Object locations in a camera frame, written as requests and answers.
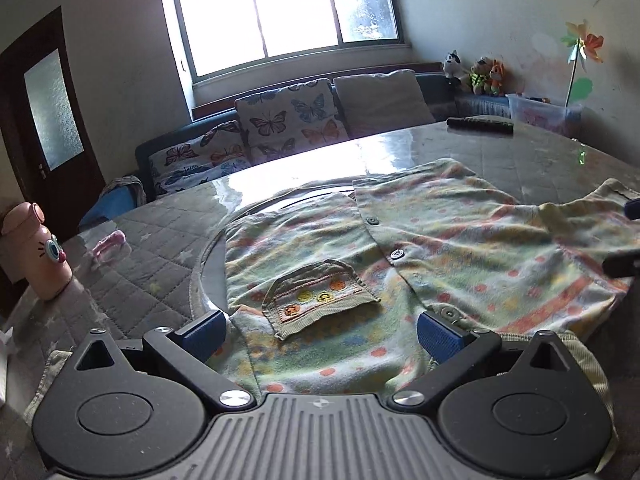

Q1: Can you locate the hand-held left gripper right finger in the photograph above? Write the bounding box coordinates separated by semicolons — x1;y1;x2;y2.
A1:
389;311;570;409

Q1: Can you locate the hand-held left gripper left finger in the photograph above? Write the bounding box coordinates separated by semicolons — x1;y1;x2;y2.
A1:
75;309;256;409

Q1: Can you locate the pastel patterned child's shirt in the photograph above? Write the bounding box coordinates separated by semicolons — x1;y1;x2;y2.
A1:
22;157;640;441

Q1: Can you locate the round black induction cooktop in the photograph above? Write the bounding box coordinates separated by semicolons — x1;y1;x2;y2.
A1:
192;182;361;323

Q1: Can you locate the small pink toy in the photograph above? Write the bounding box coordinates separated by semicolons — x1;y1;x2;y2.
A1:
92;230;132;264

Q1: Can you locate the clear plastic storage box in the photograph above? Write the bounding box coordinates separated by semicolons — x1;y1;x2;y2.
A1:
506;92;584;137

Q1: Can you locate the blue cloth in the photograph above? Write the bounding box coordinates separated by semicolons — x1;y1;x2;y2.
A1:
79;189;137;233

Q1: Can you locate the grey knitted cloth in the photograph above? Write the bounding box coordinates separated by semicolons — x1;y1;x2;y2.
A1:
101;175;147;207

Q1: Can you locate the colourful pinwheel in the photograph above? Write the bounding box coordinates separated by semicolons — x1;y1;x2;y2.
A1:
560;20;605;109

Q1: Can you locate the black remote control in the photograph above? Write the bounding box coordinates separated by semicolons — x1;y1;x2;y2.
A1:
446;116;515;135

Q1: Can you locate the butterfly print cushion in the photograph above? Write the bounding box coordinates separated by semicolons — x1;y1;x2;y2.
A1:
149;120;252;197
235;79;349;162

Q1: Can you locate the pink cartoon water bottle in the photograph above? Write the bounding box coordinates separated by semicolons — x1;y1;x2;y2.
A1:
0;202;75;302

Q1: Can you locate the orange plush fox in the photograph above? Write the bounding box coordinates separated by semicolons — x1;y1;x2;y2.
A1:
485;60;507;97

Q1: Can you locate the dark blue sofa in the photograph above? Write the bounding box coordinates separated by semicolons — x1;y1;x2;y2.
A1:
135;62;516;202

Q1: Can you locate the white paper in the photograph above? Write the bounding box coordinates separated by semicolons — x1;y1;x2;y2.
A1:
0;327;16;407

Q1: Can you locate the brown plush bear green vest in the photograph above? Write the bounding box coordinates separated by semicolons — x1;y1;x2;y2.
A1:
469;56;494;96

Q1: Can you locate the black and white plush cow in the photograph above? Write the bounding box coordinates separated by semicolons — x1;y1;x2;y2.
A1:
442;50;469;82

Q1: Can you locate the dark wooden door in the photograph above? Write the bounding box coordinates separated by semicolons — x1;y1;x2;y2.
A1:
0;6;107;306

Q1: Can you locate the plain beige cushion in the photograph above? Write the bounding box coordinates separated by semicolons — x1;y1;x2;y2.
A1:
334;70;436;139

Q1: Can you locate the window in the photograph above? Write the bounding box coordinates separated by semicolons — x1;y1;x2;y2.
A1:
160;0;414;92

